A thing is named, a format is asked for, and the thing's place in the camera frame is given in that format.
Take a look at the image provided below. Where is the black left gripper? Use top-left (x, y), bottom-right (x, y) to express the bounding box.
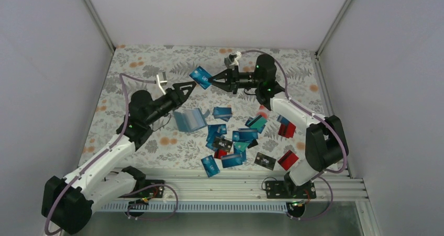
top-left (144, 81), bottom-right (196, 125)

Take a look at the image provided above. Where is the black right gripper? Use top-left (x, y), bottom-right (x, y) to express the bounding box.
top-left (208, 65), bottom-right (262, 94)

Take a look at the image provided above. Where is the teal leather card holder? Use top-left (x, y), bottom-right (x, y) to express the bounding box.
top-left (173, 108), bottom-right (210, 133)

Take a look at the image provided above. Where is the red card black stripe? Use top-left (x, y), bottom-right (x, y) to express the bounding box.
top-left (277, 150), bottom-right (299, 171)

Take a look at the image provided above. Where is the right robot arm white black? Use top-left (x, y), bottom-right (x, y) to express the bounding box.
top-left (208, 51), bottom-right (348, 198)

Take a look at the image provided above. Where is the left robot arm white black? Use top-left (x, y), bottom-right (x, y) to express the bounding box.
top-left (41, 82), bottom-right (196, 235)

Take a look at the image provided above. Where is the blue card stack upper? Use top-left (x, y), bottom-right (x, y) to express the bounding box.
top-left (213, 107), bottom-right (232, 121)

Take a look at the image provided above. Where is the teal green card right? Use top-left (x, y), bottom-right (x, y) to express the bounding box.
top-left (245, 115), bottom-right (268, 133)

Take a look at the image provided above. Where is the blue card middle right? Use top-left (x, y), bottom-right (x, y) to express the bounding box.
top-left (231, 128), bottom-right (259, 142)

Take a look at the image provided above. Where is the black visa card centre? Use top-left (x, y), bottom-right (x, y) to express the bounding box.
top-left (212, 137), bottom-right (233, 152)

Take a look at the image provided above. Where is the black visa card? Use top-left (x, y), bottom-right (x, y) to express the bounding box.
top-left (254, 152), bottom-right (276, 171)
top-left (212, 137), bottom-right (233, 152)

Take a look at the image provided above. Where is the teal card centre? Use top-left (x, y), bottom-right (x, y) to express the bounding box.
top-left (233, 141), bottom-right (250, 154)

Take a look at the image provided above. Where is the blue card far right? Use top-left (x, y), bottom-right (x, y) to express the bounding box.
top-left (277, 115), bottom-right (290, 126)

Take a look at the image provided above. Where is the red card far right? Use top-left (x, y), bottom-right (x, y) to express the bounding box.
top-left (278, 122), bottom-right (296, 138)

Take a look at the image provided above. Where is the black visa card right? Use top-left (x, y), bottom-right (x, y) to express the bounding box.
top-left (254, 152), bottom-right (276, 171)

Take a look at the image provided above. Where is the floral patterned table mat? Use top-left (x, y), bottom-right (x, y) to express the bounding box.
top-left (80, 45), bottom-right (325, 170)

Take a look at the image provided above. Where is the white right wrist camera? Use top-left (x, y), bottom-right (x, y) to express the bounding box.
top-left (224, 51), bottom-right (242, 70)

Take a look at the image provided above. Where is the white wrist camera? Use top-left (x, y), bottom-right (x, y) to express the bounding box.
top-left (224, 51), bottom-right (242, 70)
top-left (156, 71), bottom-right (168, 95)

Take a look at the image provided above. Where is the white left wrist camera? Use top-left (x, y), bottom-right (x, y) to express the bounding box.
top-left (156, 71), bottom-right (168, 95)

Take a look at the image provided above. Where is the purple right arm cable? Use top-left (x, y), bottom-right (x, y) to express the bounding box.
top-left (239, 49), bottom-right (348, 221)

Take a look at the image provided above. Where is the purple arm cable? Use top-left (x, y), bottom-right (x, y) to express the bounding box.
top-left (239, 49), bottom-right (348, 221)
top-left (43, 73), bottom-right (179, 236)

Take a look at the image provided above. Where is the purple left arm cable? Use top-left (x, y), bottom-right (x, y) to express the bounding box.
top-left (43, 73), bottom-right (179, 236)

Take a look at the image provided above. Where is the aluminium rail base front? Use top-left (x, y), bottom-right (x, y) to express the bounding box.
top-left (140, 167), bottom-right (368, 201)

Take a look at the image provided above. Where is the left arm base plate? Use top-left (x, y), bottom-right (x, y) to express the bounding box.
top-left (120, 179), bottom-right (165, 198)

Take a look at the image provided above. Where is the grey cable duct front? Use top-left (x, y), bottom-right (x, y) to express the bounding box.
top-left (93, 200), bottom-right (292, 213)

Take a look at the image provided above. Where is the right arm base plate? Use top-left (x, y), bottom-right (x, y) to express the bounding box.
top-left (264, 180), bottom-right (317, 199)

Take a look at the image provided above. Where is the aluminium frame post left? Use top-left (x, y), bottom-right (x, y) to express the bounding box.
top-left (83, 0), bottom-right (116, 53)

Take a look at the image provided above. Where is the aluminium frame post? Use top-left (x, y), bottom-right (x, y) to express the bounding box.
top-left (315, 0), bottom-right (354, 59)
top-left (83, 0), bottom-right (116, 53)

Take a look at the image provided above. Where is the aluminium frame post right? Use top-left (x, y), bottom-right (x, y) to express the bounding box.
top-left (315, 0), bottom-right (354, 59)

